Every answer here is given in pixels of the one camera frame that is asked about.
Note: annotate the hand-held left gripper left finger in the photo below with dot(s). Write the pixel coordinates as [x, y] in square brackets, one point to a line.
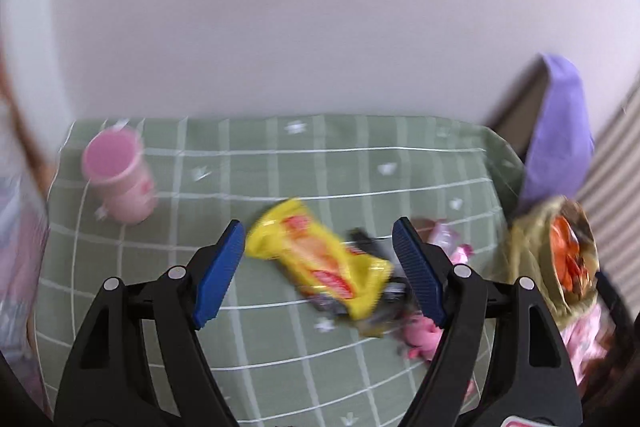
[220, 272]

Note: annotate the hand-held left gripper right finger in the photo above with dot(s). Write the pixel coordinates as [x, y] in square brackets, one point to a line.
[417, 272]

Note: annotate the orange snack packet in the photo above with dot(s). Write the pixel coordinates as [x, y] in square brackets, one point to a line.
[567, 257]

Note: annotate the yellow snack packet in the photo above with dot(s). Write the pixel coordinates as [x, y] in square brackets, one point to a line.
[320, 257]

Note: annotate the olive green cloth bag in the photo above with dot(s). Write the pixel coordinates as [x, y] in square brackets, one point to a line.
[530, 247]

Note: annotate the pale pink wrapper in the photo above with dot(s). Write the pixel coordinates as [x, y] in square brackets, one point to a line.
[445, 237]

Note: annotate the pink printed cloth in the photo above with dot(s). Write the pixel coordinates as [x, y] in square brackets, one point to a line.
[582, 337]

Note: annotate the black snack packet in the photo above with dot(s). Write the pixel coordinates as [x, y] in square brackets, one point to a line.
[367, 243]

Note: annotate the striped beige curtain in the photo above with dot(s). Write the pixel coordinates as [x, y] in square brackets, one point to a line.
[615, 187]

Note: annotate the green checked blanket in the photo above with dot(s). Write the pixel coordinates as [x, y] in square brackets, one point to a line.
[300, 167]

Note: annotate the pink cup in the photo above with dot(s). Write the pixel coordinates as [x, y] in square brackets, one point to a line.
[115, 172]

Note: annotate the purple cloth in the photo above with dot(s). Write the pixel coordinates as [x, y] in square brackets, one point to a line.
[555, 147]

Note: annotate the brown headboard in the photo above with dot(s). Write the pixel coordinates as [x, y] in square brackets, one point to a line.
[520, 117]

